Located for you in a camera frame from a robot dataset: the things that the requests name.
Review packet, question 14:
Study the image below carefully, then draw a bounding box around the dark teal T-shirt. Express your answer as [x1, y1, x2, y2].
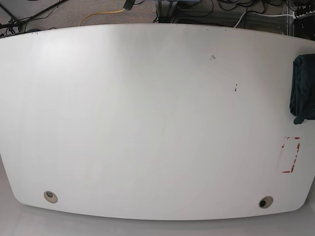
[289, 54, 315, 124]

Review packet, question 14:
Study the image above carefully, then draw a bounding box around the red tape rectangle marking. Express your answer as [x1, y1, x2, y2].
[278, 136, 301, 174]

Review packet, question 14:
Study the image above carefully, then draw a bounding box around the black tripod leg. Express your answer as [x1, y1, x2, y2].
[0, 0, 59, 19]

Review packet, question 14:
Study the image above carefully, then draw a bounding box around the white power strip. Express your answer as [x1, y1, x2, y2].
[293, 5, 315, 19]

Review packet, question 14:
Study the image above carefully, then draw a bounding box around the yellow cable on floor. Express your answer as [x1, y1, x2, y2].
[79, 8, 126, 26]

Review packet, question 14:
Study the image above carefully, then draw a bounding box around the left table cable grommet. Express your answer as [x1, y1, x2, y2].
[44, 191, 58, 204]

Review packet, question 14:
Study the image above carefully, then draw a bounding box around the table cable grommet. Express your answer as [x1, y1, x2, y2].
[44, 191, 58, 204]
[258, 196, 274, 209]

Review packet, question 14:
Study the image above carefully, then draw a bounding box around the right table cable grommet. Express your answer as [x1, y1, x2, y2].
[258, 196, 274, 209]

